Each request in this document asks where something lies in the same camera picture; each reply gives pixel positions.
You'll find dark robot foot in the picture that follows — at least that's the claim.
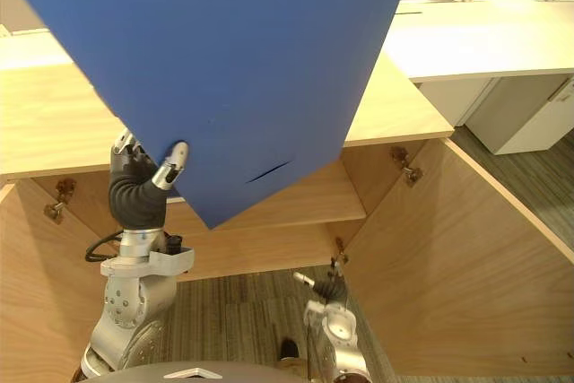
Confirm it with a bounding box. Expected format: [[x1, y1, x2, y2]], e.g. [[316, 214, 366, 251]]
[[278, 338, 301, 362]]

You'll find blue folder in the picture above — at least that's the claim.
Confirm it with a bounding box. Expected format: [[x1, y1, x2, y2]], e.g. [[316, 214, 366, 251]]
[[9, 0, 419, 230]]

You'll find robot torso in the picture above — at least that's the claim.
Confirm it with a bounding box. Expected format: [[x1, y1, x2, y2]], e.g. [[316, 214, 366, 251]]
[[91, 359, 315, 383]]

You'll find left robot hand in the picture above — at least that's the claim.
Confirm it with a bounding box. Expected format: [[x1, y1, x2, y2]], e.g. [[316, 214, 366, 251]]
[[108, 128, 190, 231]]

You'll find wooden office cabinet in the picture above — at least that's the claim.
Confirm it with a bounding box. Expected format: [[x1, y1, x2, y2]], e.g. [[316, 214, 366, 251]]
[[0, 28, 455, 283]]

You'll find wooden cabinet door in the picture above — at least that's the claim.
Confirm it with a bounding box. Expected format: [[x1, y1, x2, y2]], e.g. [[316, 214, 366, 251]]
[[0, 178, 116, 383], [334, 138, 574, 378]]

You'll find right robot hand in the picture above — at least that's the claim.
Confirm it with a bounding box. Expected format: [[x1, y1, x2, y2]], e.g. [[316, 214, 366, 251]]
[[292, 262, 350, 309]]

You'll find metal door hinge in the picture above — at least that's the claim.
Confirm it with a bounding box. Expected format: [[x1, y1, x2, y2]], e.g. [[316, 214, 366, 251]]
[[43, 178, 77, 225], [389, 145, 425, 188], [330, 236, 350, 273]]

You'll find white drawer pedestal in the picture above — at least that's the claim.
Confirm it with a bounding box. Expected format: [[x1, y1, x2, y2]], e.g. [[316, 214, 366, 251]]
[[414, 74, 574, 156]]

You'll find white office desk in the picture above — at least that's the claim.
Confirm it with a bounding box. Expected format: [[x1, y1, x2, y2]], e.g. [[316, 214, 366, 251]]
[[383, 0, 574, 84]]

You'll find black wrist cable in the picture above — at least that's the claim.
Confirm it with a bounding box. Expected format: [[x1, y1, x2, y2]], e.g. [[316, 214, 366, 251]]
[[84, 230, 125, 264]]

